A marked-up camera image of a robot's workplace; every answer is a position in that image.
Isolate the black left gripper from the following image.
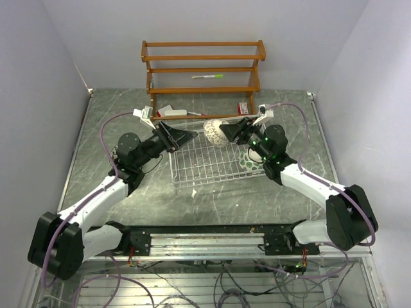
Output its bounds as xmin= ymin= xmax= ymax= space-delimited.
xmin=135 ymin=119 xmax=198 ymax=168

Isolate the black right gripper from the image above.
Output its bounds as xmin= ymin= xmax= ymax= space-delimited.
xmin=220 ymin=116 xmax=270 ymax=161

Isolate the purple pattern cream bowl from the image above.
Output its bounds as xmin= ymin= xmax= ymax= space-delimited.
xmin=203 ymin=119 xmax=230 ymax=148

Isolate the green leaf pattern bowl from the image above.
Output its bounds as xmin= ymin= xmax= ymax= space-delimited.
xmin=238 ymin=147 xmax=263 ymax=173

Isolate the white wire dish rack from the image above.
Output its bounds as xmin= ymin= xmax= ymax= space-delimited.
xmin=169 ymin=121 xmax=264 ymax=189

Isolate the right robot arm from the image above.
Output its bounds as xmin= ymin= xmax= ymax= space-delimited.
xmin=218 ymin=117 xmax=378 ymax=254

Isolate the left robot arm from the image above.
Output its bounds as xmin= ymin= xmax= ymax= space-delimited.
xmin=28 ymin=122 xmax=198 ymax=280

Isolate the wooden shelf rack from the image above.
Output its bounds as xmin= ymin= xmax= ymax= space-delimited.
xmin=141 ymin=40 xmax=267 ymax=120

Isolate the white rectangular eraser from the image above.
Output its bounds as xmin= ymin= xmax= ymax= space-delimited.
xmin=164 ymin=110 xmax=187 ymax=117

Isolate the red white card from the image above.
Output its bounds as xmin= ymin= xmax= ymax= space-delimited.
xmin=156 ymin=105 xmax=173 ymax=117

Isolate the red white small box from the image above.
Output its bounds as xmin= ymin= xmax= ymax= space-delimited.
xmin=237 ymin=102 xmax=249 ymax=115

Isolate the red tipped pen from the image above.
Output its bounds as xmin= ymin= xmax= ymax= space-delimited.
xmin=187 ymin=111 xmax=206 ymax=116

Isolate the green capped marker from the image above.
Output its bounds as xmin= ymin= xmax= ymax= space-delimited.
xmin=191 ymin=74 xmax=223 ymax=80

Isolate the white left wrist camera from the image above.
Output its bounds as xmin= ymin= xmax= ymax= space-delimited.
xmin=132 ymin=106 xmax=155 ymax=130

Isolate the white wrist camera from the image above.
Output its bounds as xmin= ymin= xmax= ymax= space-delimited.
xmin=132 ymin=106 xmax=155 ymax=130
xmin=252 ymin=104 xmax=274 ymax=126

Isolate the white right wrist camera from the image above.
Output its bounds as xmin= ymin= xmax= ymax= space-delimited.
xmin=252 ymin=104 xmax=274 ymax=126

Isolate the aluminium mounting rail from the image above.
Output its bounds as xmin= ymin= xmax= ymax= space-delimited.
xmin=31 ymin=230 xmax=373 ymax=261

